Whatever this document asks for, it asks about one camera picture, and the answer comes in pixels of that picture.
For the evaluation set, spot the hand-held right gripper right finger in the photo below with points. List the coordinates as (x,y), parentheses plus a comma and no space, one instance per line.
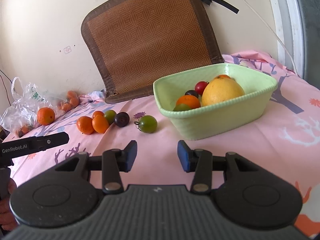
(183,157)

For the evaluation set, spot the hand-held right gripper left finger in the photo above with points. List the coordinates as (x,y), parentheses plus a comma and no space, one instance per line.
(131,155)

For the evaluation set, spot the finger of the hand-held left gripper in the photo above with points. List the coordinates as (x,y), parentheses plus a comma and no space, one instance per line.
(52,140)

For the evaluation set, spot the light green plastic basket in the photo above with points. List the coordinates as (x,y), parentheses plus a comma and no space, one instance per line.
(212,122)

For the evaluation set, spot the dark purple tomato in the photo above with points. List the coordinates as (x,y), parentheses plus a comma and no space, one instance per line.
(121,119)
(191,93)

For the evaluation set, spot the red tomato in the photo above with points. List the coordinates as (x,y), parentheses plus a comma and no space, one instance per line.
(201,87)

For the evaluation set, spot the large yellow pomelo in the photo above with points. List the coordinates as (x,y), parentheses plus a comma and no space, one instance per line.
(221,92)

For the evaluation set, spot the person's left hand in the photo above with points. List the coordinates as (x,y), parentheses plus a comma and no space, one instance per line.
(5,212)

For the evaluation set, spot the large orange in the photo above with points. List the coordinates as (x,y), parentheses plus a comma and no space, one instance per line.
(46,116)

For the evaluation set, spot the green tomato with stem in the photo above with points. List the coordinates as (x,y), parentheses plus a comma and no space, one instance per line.
(148,123)

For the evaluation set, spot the clear plastic bag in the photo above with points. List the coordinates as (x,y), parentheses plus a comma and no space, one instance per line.
(20,110)

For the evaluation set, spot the pile of small mandarins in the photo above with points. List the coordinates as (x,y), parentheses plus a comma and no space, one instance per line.
(71,100)

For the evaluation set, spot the pink deer print bedsheet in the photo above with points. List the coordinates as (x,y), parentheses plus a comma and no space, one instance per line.
(250,140)

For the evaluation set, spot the brown woven seat mat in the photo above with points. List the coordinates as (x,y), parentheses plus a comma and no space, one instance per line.
(150,40)

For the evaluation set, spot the small wall sticker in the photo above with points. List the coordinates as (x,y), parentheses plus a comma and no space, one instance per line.
(67,50)

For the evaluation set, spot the white window frame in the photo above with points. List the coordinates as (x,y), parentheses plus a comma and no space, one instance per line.
(295,30)

